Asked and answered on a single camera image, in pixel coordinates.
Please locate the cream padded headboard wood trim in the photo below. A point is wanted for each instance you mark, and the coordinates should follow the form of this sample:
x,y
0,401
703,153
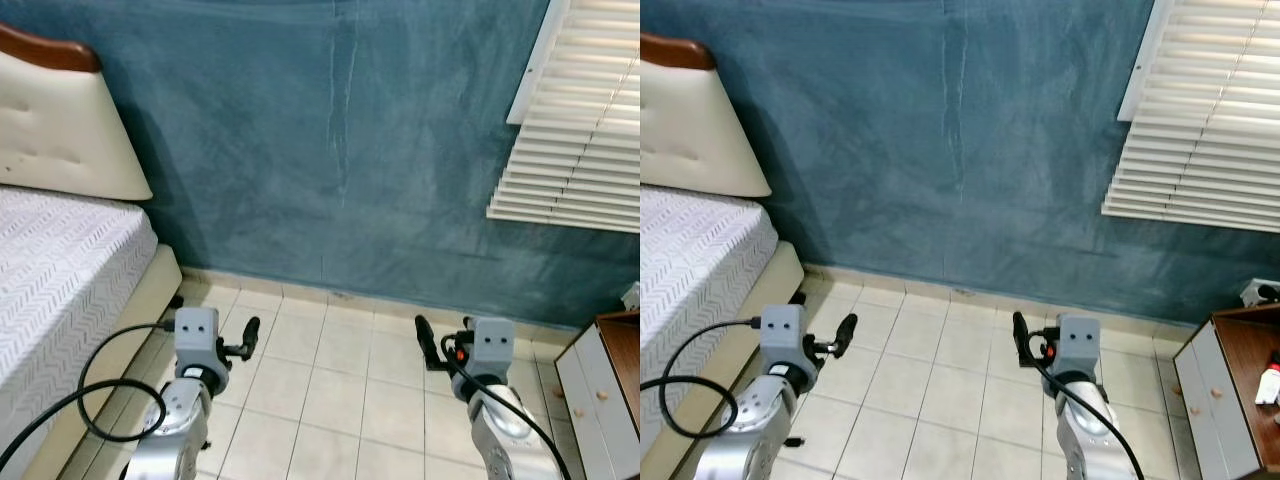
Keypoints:
x,y
60,130
695,130

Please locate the white window blinds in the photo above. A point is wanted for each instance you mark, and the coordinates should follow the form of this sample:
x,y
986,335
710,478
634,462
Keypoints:
x,y
580,150
1200,150

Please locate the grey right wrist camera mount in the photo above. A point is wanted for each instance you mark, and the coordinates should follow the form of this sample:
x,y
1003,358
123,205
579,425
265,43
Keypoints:
x,y
493,348
1078,344

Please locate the small white bottle red cap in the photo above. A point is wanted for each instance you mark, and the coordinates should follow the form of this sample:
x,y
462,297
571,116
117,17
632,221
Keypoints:
x,y
1270,382

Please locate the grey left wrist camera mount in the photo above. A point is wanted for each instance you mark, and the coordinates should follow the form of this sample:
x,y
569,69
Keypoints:
x,y
782,336
196,338

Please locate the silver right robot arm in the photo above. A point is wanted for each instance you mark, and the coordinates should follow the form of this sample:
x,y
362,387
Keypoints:
x,y
1085,425
505,430

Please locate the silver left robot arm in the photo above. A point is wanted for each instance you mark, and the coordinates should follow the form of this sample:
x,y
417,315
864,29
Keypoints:
x,y
170,430
745,430

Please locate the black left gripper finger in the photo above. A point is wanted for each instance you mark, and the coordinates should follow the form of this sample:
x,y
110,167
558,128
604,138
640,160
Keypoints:
x,y
847,334
251,335

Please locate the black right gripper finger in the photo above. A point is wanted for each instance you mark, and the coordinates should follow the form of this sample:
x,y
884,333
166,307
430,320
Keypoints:
x,y
428,342
1023,340

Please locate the white wall socket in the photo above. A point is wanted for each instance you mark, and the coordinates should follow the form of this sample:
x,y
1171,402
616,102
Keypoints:
x,y
632,297
1258,292

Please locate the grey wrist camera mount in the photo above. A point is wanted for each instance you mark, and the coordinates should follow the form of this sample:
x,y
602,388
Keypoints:
x,y
1078,344
493,348
782,336
196,338

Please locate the white window frame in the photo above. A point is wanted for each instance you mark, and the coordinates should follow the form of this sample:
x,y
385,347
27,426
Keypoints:
x,y
1143,65
532,65

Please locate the mattress with white patterned sheet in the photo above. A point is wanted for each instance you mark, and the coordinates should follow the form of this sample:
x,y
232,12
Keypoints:
x,y
690,260
60,270

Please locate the white nightstand with wood top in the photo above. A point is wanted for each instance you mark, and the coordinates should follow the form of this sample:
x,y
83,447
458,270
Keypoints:
x,y
590,425
1205,425

